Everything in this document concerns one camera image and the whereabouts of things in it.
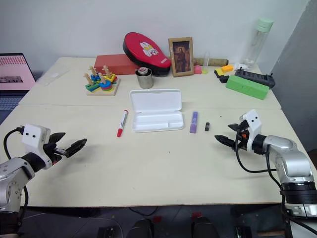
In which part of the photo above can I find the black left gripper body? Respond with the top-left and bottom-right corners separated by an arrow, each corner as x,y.
43,141 -> 68,165

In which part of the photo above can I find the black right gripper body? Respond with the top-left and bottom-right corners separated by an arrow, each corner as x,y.
233,121 -> 251,152

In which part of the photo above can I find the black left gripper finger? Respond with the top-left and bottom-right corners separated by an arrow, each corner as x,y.
49,132 -> 66,143
65,138 -> 88,158

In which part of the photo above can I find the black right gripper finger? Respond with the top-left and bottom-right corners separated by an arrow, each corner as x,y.
227,122 -> 245,132
214,134 -> 236,150

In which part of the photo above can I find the open white pencil case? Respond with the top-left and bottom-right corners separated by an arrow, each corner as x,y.
129,88 -> 186,133

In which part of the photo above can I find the red and black boxing pad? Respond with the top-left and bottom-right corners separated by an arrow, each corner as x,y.
122,31 -> 172,77

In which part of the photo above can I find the purple highlighter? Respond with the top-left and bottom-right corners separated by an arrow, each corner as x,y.
189,111 -> 199,134

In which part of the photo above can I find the green foam block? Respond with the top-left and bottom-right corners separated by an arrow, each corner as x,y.
225,74 -> 270,101

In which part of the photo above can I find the red and white marker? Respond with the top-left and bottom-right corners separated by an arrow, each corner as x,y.
116,109 -> 129,138

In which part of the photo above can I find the wooden shape stacking toy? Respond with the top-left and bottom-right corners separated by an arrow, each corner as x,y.
83,64 -> 121,97

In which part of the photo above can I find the brown wooden roll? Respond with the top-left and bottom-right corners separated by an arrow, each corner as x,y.
193,57 -> 229,66

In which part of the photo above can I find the clear plastic tube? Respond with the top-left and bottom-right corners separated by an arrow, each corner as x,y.
203,51 -> 211,71

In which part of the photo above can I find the laptop with pink screen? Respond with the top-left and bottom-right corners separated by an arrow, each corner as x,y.
0,52 -> 37,111

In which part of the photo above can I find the clear bottle with green lid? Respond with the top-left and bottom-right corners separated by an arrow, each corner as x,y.
243,17 -> 274,66

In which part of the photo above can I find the wooden framed picture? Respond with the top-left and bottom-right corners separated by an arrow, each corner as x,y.
167,36 -> 195,78

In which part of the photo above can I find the red rectangular box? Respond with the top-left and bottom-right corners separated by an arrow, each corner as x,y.
94,54 -> 140,76

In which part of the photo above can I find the dark rounded shape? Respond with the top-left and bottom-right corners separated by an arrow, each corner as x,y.
126,218 -> 156,238
191,215 -> 219,238

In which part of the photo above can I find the steel cup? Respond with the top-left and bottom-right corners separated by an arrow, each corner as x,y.
135,68 -> 153,90

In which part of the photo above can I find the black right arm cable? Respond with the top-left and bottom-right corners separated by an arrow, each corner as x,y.
235,130 -> 317,229

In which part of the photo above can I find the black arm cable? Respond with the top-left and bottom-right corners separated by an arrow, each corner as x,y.
235,130 -> 317,229
3,126 -> 29,238

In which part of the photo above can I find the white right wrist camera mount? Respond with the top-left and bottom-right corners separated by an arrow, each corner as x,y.
241,109 -> 263,152

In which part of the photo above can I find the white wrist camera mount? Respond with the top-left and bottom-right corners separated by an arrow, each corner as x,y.
21,123 -> 52,171
241,109 -> 263,152

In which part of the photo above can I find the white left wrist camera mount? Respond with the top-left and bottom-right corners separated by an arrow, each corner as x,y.
21,123 -> 52,171

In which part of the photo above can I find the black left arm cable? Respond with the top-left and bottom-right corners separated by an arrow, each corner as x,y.
3,126 -> 29,238

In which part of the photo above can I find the black floor cable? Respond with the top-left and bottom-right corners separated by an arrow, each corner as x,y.
128,206 -> 159,217

